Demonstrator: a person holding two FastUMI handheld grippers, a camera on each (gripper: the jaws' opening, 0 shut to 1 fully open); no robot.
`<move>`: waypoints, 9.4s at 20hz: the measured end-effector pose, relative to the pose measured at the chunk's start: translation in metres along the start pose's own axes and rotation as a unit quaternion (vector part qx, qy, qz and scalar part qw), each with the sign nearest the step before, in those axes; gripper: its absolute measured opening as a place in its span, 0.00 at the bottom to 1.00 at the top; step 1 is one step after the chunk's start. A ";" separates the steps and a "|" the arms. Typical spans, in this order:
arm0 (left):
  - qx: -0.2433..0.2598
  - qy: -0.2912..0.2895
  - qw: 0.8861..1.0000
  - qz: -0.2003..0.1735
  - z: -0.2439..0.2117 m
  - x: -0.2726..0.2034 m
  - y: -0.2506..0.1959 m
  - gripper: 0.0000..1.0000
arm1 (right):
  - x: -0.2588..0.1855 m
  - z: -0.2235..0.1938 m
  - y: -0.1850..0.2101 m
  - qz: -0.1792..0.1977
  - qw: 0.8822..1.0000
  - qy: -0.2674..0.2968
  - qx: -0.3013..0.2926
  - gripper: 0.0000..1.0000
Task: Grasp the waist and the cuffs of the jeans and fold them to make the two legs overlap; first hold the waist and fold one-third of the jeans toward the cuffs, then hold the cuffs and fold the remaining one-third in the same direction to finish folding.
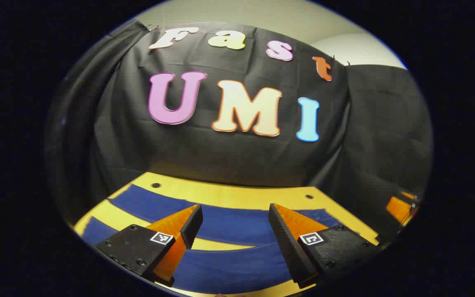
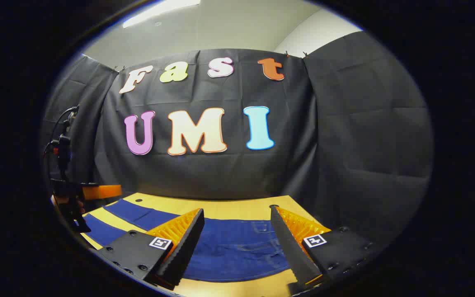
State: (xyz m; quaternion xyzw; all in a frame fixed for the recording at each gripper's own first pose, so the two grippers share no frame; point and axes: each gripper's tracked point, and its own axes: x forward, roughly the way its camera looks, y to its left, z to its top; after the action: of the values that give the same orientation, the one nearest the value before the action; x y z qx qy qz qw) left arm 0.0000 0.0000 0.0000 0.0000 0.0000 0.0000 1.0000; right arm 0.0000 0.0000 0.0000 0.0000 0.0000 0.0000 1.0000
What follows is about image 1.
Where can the black backdrop cloth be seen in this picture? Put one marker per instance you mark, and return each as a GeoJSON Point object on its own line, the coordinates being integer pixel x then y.
{"type": "Point", "coordinates": [241, 156]}

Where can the blue jeans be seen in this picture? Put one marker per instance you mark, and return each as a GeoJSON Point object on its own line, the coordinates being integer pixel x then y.
{"type": "Point", "coordinates": [229, 225]}

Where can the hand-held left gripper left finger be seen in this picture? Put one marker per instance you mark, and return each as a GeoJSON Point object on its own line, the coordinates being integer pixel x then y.
{"type": "Point", "coordinates": [192, 226]}

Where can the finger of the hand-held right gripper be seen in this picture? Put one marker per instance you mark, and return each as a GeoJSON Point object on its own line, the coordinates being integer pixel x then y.
{"type": "Point", "coordinates": [398, 208]}

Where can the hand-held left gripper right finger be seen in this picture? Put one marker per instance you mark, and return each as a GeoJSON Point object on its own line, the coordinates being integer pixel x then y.
{"type": "Point", "coordinates": [289, 243]}

